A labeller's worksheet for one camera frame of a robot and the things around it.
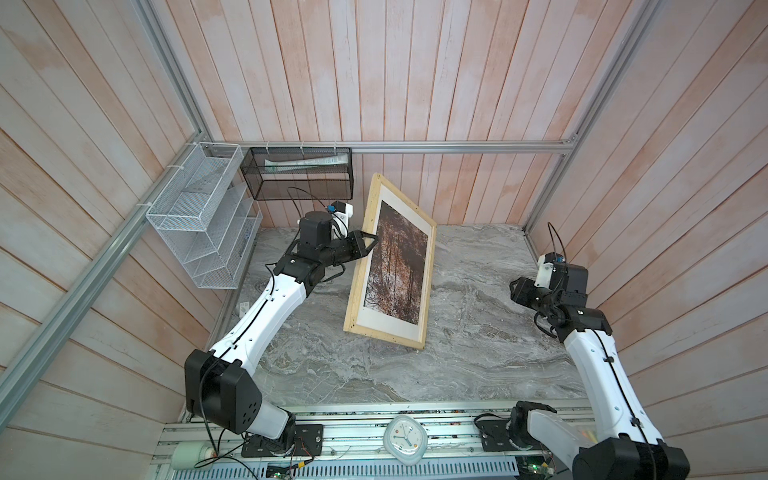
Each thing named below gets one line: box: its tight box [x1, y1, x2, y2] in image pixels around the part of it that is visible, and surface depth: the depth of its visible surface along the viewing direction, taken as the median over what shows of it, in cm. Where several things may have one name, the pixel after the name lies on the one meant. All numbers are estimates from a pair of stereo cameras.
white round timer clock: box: [383, 415, 429, 466], surface depth 73 cm
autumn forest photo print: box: [364, 200, 429, 325], surface depth 83 cm
